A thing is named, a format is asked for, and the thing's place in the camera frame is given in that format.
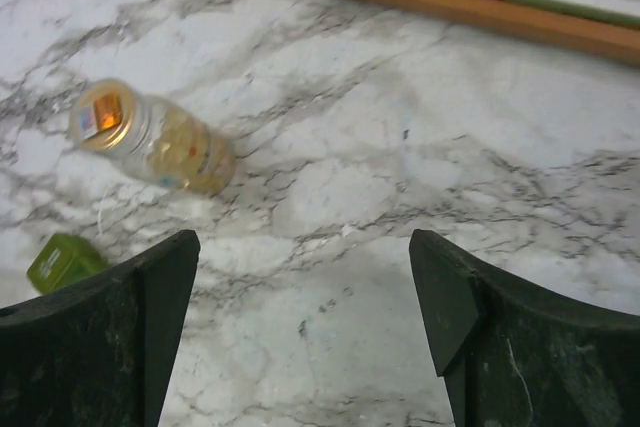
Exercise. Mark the wooden shelf rack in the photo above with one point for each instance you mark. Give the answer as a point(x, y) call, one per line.
point(601, 39)

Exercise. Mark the clear pill bottle gold lid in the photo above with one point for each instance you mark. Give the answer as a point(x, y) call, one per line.
point(151, 139)

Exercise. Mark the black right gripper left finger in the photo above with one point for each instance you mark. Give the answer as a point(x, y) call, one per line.
point(99, 352)

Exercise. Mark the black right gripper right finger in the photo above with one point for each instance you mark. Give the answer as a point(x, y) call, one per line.
point(513, 353)

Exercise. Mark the green pill organizer box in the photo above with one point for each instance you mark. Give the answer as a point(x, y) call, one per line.
point(64, 260)

